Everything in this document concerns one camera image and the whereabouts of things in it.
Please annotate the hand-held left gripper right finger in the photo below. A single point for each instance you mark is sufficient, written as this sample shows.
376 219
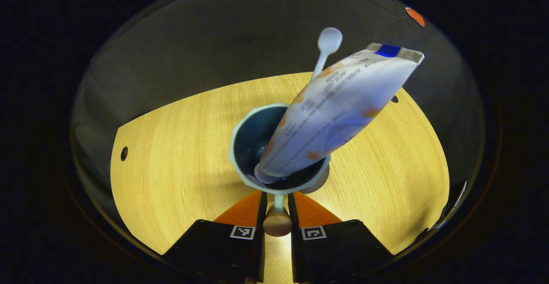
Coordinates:
295 254

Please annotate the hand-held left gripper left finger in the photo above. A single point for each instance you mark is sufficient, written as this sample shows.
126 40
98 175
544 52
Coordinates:
260 254

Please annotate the dark round coaster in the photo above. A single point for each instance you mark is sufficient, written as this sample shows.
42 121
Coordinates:
321 183

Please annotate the white toothpaste tube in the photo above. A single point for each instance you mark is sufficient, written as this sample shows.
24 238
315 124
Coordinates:
334 112

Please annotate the white toothbrush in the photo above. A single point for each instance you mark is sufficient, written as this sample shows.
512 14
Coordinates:
329 39

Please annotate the black backdrop cloth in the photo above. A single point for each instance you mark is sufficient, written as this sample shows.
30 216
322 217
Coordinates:
214 39

